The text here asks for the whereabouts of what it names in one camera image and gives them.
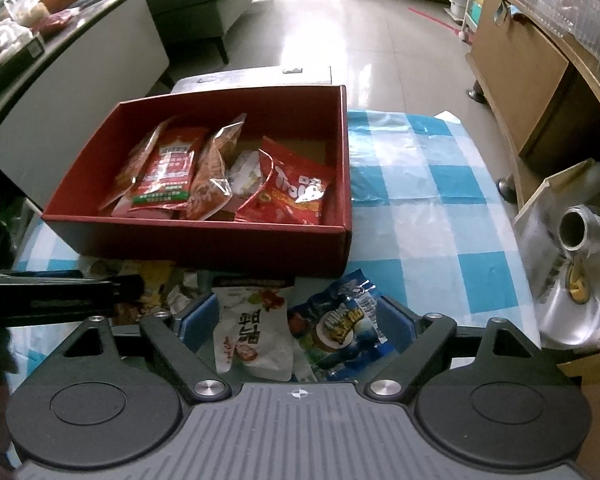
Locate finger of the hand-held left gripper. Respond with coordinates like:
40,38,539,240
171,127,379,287
0,274,146,328
0,270,84,280

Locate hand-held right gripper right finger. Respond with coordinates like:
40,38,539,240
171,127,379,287
365,296,548,402

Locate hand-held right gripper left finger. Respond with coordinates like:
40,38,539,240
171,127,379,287
62,292,231,403

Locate white red fruit snack packet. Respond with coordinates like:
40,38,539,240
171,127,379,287
212,285,296,381

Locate blue snack packet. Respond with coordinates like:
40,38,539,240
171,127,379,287
287,268,386,383

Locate dark red cardboard box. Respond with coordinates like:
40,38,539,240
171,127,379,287
41,84,353,278

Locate red crown snack packet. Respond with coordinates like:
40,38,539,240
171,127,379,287
111,127,211,218

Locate yellow snack packet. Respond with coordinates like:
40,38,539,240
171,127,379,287
140,260,181,311

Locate blue white checkered tablecloth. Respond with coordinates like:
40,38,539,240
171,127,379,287
10,107,541,411

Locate orange clear-top snack packet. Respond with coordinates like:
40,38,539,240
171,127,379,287
185,112,248,221

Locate small white snack packet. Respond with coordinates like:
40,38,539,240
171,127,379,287
225,149,271,201

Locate red white-lettered snack packet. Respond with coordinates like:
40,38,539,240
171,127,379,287
234,135,335,226

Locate tray of white food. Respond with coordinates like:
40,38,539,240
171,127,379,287
0,17,46,103

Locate dark dining table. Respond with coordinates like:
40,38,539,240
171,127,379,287
0,0,146,141

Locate red plastic bag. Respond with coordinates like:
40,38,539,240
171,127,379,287
30,7,81,38

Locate light wooden cabinet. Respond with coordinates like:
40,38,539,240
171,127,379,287
465,0,600,201

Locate pink fly swatter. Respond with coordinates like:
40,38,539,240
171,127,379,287
407,7,471,41

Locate grey green sofa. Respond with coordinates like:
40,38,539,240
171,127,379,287
105,0,276,63

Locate clear plastic containers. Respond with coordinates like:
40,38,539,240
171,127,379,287
500,0,600,81

